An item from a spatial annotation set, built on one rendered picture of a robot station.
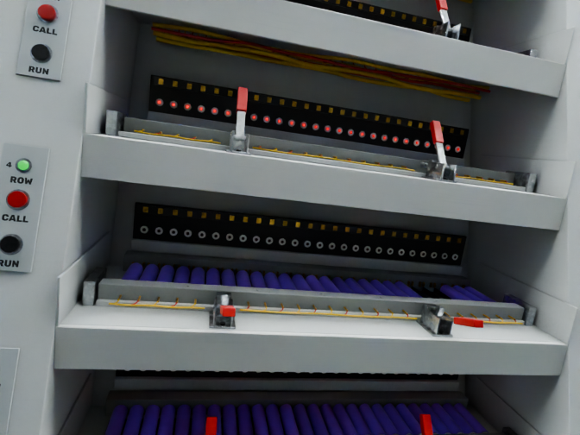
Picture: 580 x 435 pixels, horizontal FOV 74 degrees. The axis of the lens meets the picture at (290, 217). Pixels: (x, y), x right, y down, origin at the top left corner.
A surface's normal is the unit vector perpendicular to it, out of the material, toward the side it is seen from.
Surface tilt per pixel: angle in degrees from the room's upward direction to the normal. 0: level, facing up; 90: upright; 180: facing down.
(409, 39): 107
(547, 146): 90
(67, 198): 90
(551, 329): 90
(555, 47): 90
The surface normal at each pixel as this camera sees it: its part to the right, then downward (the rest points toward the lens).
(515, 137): -0.97, -0.10
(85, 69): 0.23, -0.10
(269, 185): 0.19, 0.19
